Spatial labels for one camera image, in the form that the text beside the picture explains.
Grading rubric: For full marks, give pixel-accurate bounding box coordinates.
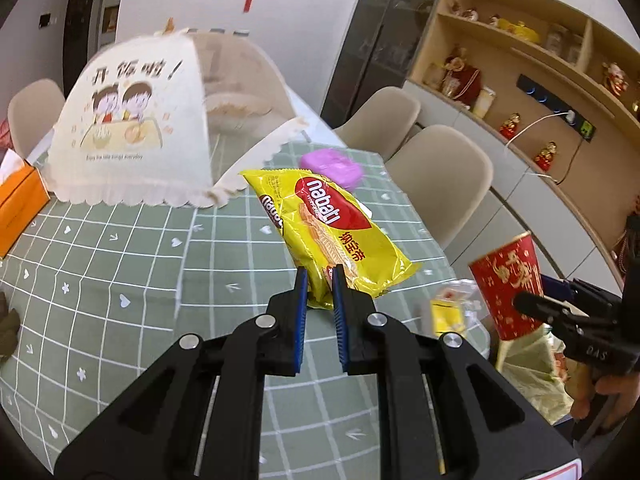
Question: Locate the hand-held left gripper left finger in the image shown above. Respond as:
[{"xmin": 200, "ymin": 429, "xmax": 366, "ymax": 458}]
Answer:
[{"xmin": 54, "ymin": 266, "xmax": 308, "ymax": 480}]

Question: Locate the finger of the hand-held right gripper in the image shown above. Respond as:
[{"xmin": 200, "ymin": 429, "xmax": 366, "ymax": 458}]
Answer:
[
  {"xmin": 512, "ymin": 291, "xmax": 587, "ymax": 328},
  {"xmin": 540, "ymin": 275, "xmax": 581, "ymax": 302}
]

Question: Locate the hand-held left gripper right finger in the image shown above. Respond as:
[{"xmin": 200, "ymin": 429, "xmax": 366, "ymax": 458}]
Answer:
[{"xmin": 331, "ymin": 264, "xmax": 583, "ymax": 480}]

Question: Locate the red paper bin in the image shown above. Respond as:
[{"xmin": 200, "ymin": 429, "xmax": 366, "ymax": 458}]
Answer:
[{"xmin": 468, "ymin": 230, "xmax": 546, "ymax": 342}]

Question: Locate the translucent green trash bag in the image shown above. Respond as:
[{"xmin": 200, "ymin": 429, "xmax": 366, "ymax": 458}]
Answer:
[{"xmin": 497, "ymin": 327, "xmax": 576, "ymax": 426}]

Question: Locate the yellow wafer packet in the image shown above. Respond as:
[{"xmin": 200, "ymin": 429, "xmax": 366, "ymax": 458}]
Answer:
[{"xmin": 238, "ymin": 168, "xmax": 423, "ymax": 311}]

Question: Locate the person's right hand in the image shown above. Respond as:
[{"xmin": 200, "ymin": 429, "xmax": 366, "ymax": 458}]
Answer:
[{"xmin": 570, "ymin": 360, "xmax": 640, "ymax": 436}]

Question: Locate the white sideboard cabinet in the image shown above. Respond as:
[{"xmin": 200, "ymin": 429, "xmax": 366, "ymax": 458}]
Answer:
[{"xmin": 402, "ymin": 80, "xmax": 626, "ymax": 291}]

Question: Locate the clear blister pack yellow card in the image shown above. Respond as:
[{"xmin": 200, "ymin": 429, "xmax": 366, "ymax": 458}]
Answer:
[{"xmin": 430, "ymin": 277, "xmax": 488, "ymax": 338}]

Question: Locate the red gold figurine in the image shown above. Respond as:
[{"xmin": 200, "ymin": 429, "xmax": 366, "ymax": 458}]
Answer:
[
  {"xmin": 499, "ymin": 112, "xmax": 522, "ymax": 140},
  {"xmin": 534, "ymin": 141, "xmax": 558, "ymax": 172}
]

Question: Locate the beige dining chair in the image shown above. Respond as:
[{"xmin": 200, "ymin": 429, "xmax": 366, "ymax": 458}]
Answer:
[
  {"xmin": 7, "ymin": 78, "xmax": 67, "ymax": 161},
  {"xmin": 332, "ymin": 86, "xmax": 422, "ymax": 161},
  {"xmin": 385, "ymin": 125, "xmax": 494, "ymax": 268}
]

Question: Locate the green checked tablecloth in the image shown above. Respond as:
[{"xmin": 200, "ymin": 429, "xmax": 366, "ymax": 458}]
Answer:
[{"xmin": 0, "ymin": 142, "xmax": 493, "ymax": 480}]

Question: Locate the white jar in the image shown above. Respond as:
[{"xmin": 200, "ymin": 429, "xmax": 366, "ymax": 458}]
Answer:
[{"xmin": 472, "ymin": 87, "xmax": 497, "ymax": 120}]

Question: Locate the red white figurine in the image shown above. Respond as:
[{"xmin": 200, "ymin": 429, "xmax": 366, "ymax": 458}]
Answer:
[{"xmin": 602, "ymin": 62, "xmax": 632, "ymax": 96}]

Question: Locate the red cloth lucky bag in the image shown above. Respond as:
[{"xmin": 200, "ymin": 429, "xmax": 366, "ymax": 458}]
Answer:
[{"xmin": 440, "ymin": 47, "xmax": 483, "ymax": 106}]

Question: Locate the glass jar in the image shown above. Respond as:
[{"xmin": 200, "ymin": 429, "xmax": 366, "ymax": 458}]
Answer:
[{"xmin": 545, "ymin": 24, "xmax": 583, "ymax": 58}]

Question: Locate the yellow shelf ornament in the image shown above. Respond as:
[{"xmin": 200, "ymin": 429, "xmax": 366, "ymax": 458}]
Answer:
[{"xmin": 492, "ymin": 16, "xmax": 542, "ymax": 45}]

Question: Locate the cartoon print mesh food cover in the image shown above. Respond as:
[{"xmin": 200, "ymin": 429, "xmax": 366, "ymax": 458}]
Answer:
[{"xmin": 47, "ymin": 19, "xmax": 308, "ymax": 209}]

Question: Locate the dark glass cabinet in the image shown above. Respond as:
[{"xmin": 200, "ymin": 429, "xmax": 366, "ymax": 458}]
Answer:
[{"xmin": 320, "ymin": 0, "xmax": 451, "ymax": 126}]

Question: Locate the olive brown crumpled cloth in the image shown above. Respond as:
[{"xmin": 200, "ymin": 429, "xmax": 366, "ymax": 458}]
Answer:
[{"xmin": 0, "ymin": 292, "xmax": 21, "ymax": 361}]

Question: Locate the orange tissue box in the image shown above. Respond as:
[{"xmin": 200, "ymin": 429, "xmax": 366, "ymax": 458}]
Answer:
[{"xmin": 0, "ymin": 149, "xmax": 51, "ymax": 260}]

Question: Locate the dark door panel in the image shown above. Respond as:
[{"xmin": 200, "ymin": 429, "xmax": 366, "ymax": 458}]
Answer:
[{"xmin": 62, "ymin": 0, "xmax": 131, "ymax": 98}]

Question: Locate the black power cable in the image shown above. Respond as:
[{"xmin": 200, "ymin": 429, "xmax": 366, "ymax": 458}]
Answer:
[{"xmin": 555, "ymin": 135, "xmax": 586, "ymax": 186}]

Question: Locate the white charging cable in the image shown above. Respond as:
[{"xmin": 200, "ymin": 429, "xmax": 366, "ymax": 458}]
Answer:
[{"xmin": 504, "ymin": 112, "xmax": 571, "ymax": 148}]

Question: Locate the black wall power strip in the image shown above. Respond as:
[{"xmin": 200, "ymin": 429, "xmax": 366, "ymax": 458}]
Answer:
[{"xmin": 516, "ymin": 74, "xmax": 597, "ymax": 141}]

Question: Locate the wooden wall shelf unit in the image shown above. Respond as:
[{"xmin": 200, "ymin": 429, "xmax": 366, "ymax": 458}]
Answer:
[{"xmin": 405, "ymin": 0, "xmax": 640, "ymax": 281}]

